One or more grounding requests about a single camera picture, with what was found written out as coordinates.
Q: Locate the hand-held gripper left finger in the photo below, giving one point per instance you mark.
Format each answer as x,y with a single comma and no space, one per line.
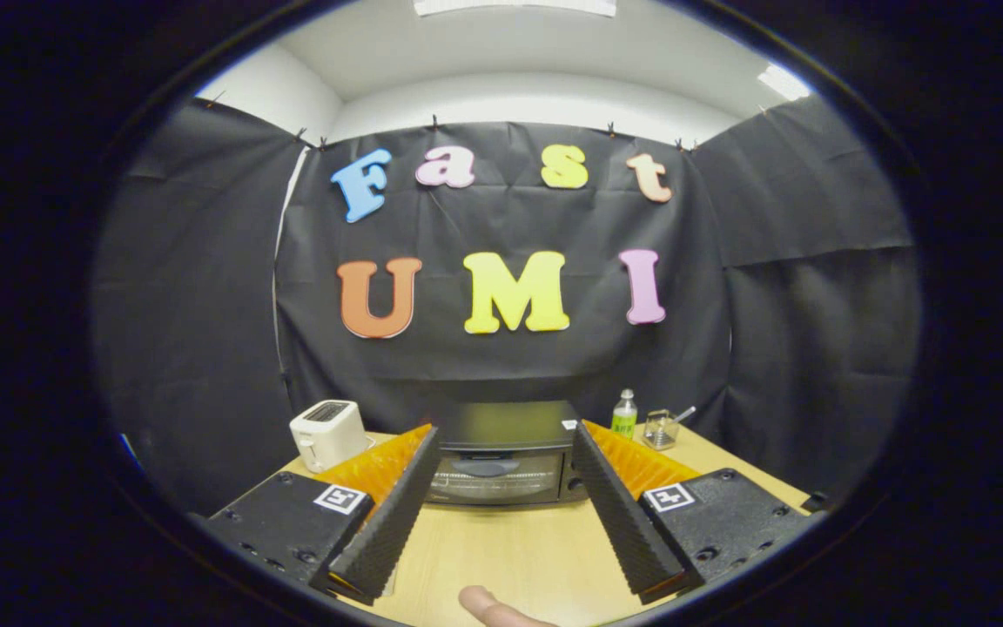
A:
397,514

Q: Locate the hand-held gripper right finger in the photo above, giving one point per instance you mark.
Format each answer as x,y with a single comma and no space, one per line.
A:
615,514

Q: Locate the black toaster oven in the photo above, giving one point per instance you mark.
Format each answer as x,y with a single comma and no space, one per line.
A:
501,427

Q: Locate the white toaster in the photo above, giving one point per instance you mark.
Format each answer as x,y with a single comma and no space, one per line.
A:
327,433

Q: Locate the green label plastic bottle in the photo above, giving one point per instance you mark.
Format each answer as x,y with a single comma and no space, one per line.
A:
624,420

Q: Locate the black backdrop cloth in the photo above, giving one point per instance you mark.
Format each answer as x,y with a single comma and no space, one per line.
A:
510,366

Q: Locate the ceiling light panel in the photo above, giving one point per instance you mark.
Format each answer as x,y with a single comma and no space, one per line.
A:
514,7
784,83

